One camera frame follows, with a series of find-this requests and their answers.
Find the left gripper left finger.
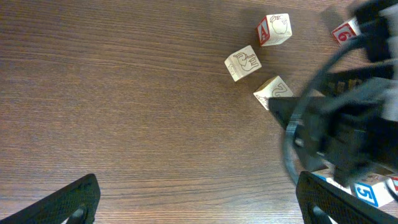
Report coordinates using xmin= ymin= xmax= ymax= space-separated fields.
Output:
xmin=1 ymin=174 xmax=101 ymax=223

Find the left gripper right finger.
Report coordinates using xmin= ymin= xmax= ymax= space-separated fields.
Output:
xmin=296 ymin=171 xmax=397 ymax=224

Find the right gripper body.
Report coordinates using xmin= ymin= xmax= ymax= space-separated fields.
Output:
xmin=269 ymin=77 xmax=397 ymax=186

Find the plain wooden block blue side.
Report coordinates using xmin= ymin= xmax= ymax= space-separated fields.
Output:
xmin=352 ymin=173 xmax=395 ymax=208

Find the green sided number block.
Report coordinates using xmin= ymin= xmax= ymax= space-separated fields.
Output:
xmin=253 ymin=76 xmax=294 ymax=110

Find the ice cream block blue side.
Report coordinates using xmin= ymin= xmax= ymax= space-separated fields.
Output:
xmin=312 ymin=168 xmax=352 ymax=195

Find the leaf block red side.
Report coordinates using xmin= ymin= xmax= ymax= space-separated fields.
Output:
xmin=387 ymin=174 xmax=398 ymax=193

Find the number six block red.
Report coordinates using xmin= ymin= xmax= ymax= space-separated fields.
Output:
xmin=331 ymin=17 xmax=361 ymax=45

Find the apple block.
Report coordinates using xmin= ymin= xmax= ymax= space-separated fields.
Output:
xmin=256 ymin=14 xmax=292 ymax=47

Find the elephant block red side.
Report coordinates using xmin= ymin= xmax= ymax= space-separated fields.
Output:
xmin=224 ymin=45 xmax=262 ymax=82

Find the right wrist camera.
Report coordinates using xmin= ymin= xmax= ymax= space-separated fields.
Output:
xmin=351 ymin=0 xmax=397 ymax=62

